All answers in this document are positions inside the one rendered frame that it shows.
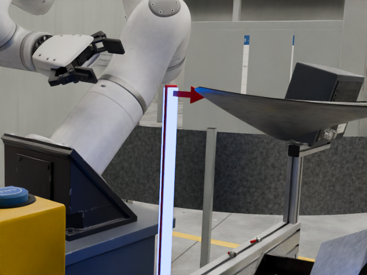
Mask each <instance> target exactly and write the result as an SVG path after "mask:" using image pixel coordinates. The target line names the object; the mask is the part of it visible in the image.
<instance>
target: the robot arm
mask: <svg viewBox="0 0 367 275"><path fill-rule="evenodd" d="M122 1H123V6H124V9H125V14H126V19H127V22H126V24H125V27H124V29H123V31H122V33H121V35H120V38H119V39H110V38H107V36H106V34H104V33H103V32H102V31H99V32H97V33H95V34H93V35H91V36H89V35H80V34H64V35H55V36H52V35H51V34H50V33H47V32H39V31H29V30H26V29H24V28H22V27H21V26H19V25H18V24H17V23H15V22H14V21H13V20H12V19H11V17H10V16H9V13H8V10H9V6H10V4H13V5H15V6H17V7H19V8H20V9H22V10H24V11H26V12H28V13H30V14H33V15H43V14H45V13H47V12H48V11H49V10H50V8H51V6H52V4H53V2H54V0H0V67H6V68H12V69H18V70H25V71H32V72H36V73H41V74H43V75H44V76H47V77H48V78H49V79H48V83H49V84H50V86H51V87H52V86H57V85H60V84H62V85H66V84H68V83H78V82H79V81H81V82H87V83H93V85H92V86H91V87H90V88H89V90H88V91H87V92H86V93H85V95H84V96H83V97H82V98H81V99H80V101H79V102H78V103H77V104H76V106H75V107H74V108H73V110H72V111H71V112H70V113H69V115H68V116H67V117H66V118H65V120H64V121H63V122H62V123H61V125H60V126H59V127H58V128H57V129H56V131H55V132H54V133H53V134H52V136H51V137H50V138H49V139H48V138H46V137H43V136H40V135H36V134H29V135H27V136H26V137H25V138H29V139H33V140H38V141H43V142H48V143H51V144H56V145H61V146H66V147H68V146H69V145H70V146H72V147H74V149H75V150H76V151H77V152H78V153H79V154H80V155H81V156H82V158H83V159H84V160H85V161H86V162H87V163H88V164H89V165H90V167H91V168H92V169H93V170H94V171H95V172H96V173H97V174H98V175H99V176H100V177H101V178H102V179H103V180H104V181H105V179H104V178H103V177H102V176H101V174H102V173H103V171H104V170H105V169H106V167H107V166H108V165H109V163H110V162H111V160H112V159H113V157H114V156H115V154H116V153H117V151H118V150H119V149H120V147H121V146H122V144H123V143H124V142H125V140H126V138H128V136H129V134H130V133H131V132H132V130H133V129H134V127H135V126H136V125H137V123H138V122H139V121H140V119H141V118H142V116H143V115H144V113H145V112H146V110H147V109H148V108H149V106H150V105H151V103H152V101H153V100H154V98H155V96H156V94H157V92H158V90H159V87H160V85H161V84H163V83H168V82H171V81H173V80H174V79H176V78H177V77H178V76H179V75H180V73H181V72H182V70H183V67H184V65H185V60H186V55H187V48H188V42H189V38H190V31H191V16H190V11H189V9H188V7H187V5H186V3H185V2H184V1H183V0H122ZM100 42H102V43H103V47H100V48H98V47H97V45H96V44H97V43H100ZM91 44H92V46H91ZM104 51H108V53H113V56H112V58H111V60H110V62H109V64H108V66H107V67H106V69H105V70H104V71H103V72H102V73H101V75H100V76H99V77H98V78H96V75H95V73H94V71H93V69H92V68H91V67H92V66H93V65H94V64H95V63H96V62H97V60H98V59H99V57H100V53H101V52H104ZM105 182H106V181H105ZM106 184H107V183H106ZM109 187H110V186H109Z"/></svg>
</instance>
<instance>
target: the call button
mask: <svg viewBox="0 0 367 275"><path fill-rule="evenodd" d="M27 200H28V190H26V189H24V188H20V187H14V186H8V187H0V205H12V204H19V203H22V202H25V201H27Z"/></svg>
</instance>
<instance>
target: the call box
mask: <svg viewBox="0 0 367 275"><path fill-rule="evenodd" d="M65 251H66V208H65V205H64V204H61V203H58V202H54V201H51V200H47V199H44V198H40V197H38V196H34V195H32V194H28V200H27V201H25V202H22V203H19V204H12V205H0V275H65Z"/></svg>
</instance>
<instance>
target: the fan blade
mask: <svg viewBox="0 0 367 275"><path fill-rule="evenodd" d="M195 91H196V92H198V93H199V94H200V95H202V96H203V97H204V98H206V99H207V100H209V101H210V102H212V103H214V104H215V105H217V106H218V107H220V108H221V109H223V110H224V111H226V112H228V113H229V114H231V115H233V116H235V117H236V118H238V119H240V120H242V121H243V122H245V123H247V124H249V125H251V126H252V127H254V128H256V129H258V130H260V131H262V132H264V133H265V134H267V135H269V136H271V137H273V138H275V139H278V140H283V141H288V140H291V139H293V138H296V137H299V136H302V135H304V134H307V133H310V132H313V131H317V130H320V129H323V128H327V127H331V126H334V125H337V124H341V123H346V122H350V121H355V120H358V119H362V118H367V101H349V102H330V101H309V100H293V99H280V98H269V97H261V96H256V95H248V94H241V93H234V92H227V91H221V90H217V89H211V88H205V87H200V86H199V87H197V88H195Z"/></svg>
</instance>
